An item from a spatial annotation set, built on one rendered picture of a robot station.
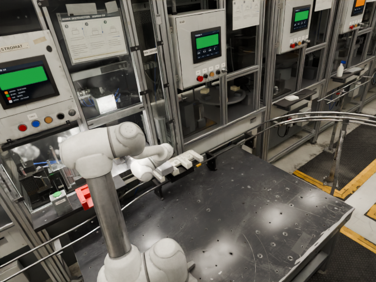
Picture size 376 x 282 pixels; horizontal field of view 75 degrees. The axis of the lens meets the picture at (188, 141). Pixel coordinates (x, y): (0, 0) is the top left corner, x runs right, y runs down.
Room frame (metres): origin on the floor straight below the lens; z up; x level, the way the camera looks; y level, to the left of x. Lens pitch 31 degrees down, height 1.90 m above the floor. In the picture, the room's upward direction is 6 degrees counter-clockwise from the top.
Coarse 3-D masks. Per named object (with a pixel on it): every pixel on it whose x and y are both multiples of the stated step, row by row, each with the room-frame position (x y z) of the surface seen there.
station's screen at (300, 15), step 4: (304, 8) 2.34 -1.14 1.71; (308, 8) 2.37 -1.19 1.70; (296, 12) 2.28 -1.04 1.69; (300, 12) 2.31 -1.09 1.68; (304, 12) 2.34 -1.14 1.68; (308, 12) 2.38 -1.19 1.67; (296, 16) 2.28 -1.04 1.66; (300, 16) 2.31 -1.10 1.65; (304, 16) 2.35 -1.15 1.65; (296, 20) 2.28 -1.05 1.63; (300, 20) 2.32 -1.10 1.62; (304, 20) 2.35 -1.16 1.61; (296, 24) 2.29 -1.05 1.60; (300, 24) 2.32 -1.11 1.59; (304, 24) 2.36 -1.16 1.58; (296, 28) 2.29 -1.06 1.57; (300, 28) 2.33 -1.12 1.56
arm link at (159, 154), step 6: (162, 144) 1.34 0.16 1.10; (168, 144) 1.34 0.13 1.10; (144, 150) 1.05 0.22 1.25; (150, 150) 1.09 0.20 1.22; (156, 150) 1.14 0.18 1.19; (162, 150) 1.21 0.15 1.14; (168, 150) 1.30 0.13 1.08; (132, 156) 0.91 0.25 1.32; (138, 156) 0.94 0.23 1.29; (144, 156) 1.03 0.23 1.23; (150, 156) 1.09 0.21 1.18; (156, 156) 1.23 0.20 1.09; (162, 156) 1.23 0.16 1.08; (168, 156) 1.28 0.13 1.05; (156, 162) 1.24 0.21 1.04; (162, 162) 1.25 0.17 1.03
